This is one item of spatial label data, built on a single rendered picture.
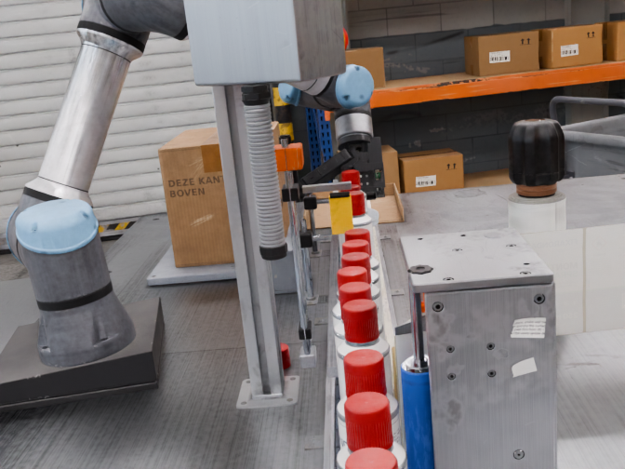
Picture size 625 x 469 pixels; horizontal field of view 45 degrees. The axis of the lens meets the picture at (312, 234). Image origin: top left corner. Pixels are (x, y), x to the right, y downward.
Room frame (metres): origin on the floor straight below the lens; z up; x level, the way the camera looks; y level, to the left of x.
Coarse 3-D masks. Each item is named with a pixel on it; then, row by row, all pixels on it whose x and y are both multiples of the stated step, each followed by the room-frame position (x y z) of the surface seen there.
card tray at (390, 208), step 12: (324, 192) 2.19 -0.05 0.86; (384, 192) 2.18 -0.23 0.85; (396, 192) 2.06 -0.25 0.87; (324, 204) 2.15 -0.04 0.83; (372, 204) 2.09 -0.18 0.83; (384, 204) 2.08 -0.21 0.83; (396, 204) 2.07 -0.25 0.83; (324, 216) 2.01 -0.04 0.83; (384, 216) 1.95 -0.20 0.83; (396, 216) 1.93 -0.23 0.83; (324, 228) 1.90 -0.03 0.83
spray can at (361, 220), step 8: (352, 192) 1.16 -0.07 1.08; (360, 192) 1.16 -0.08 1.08; (352, 200) 1.14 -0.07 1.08; (360, 200) 1.14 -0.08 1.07; (352, 208) 1.14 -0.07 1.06; (360, 208) 1.14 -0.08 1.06; (352, 216) 1.14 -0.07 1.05; (360, 216) 1.14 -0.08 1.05; (368, 216) 1.16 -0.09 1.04; (360, 224) 1.13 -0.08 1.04; (368, 224) 1.14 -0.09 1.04; (344, 240) 1.14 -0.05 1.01
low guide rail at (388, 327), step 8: (368, 200) 1.81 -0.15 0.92; (376, 240) 1.46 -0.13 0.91; (376, 248) 1.40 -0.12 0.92; (376, 256) 1.35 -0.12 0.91; (384, 288) 1.17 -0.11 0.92; (384, 296) 1.14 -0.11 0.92; (384, 304) 1.10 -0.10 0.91; (384, 312) 1.07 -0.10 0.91; (384, 320) 1.04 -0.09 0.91; (384, 328) 1.01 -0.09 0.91; (392, 336) 0.98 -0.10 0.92; (392, 344) 0.95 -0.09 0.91; (392, 368) 0.88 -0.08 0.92; (392, 376) 0.86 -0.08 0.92; (392, 384) 0.83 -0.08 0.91; (392, 392) 0.85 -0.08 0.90
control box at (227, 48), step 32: (192, 0) 0.95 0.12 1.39; (224, 0) 0.91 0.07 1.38; (256, 0) 0.88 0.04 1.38; (288, 0) 0.86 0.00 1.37; (320, 0) 0.89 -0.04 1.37; (192, 32) 0.95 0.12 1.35; (224, 32) 0.92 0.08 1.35; (256, 32) 0.89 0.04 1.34; (288, 32) 0.86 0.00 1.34; (320, 32) 0.89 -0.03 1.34; (224, 64) 0.92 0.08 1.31; (256, 64) 0.89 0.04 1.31; (288, 64) 0.86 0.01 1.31; (320, 64) 0.88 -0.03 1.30
